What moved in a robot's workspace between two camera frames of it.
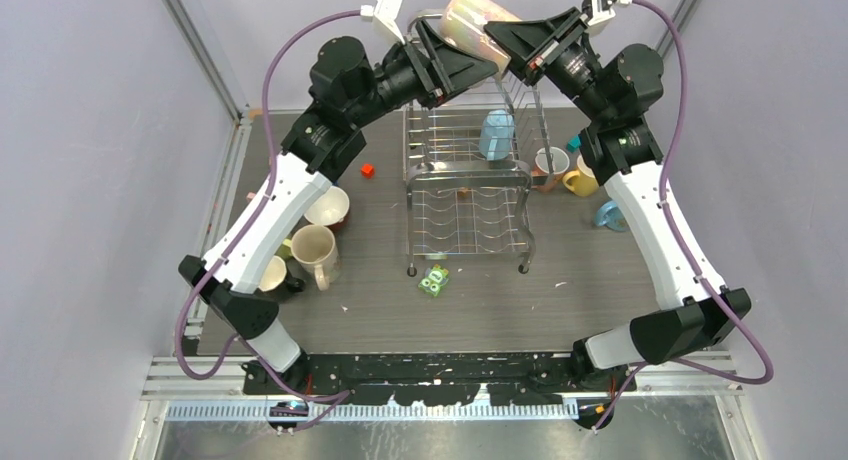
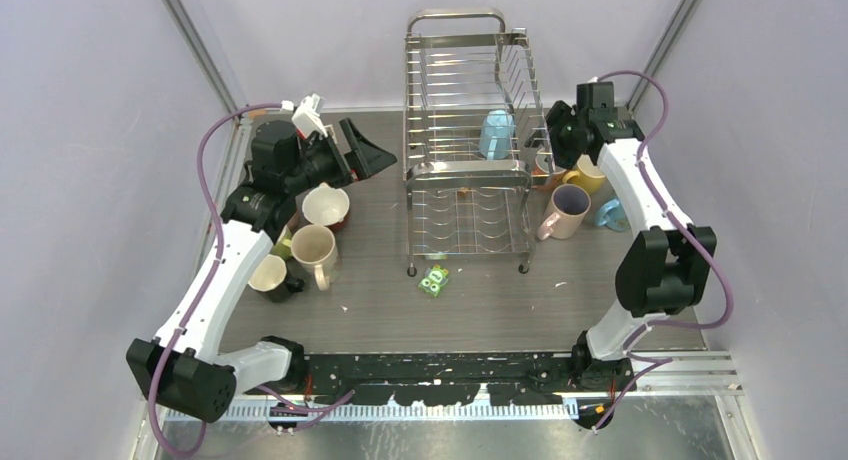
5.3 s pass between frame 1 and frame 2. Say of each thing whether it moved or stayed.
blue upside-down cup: stayed
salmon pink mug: stayed
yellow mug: stayed
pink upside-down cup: moved
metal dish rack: stayed
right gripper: moved
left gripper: moved
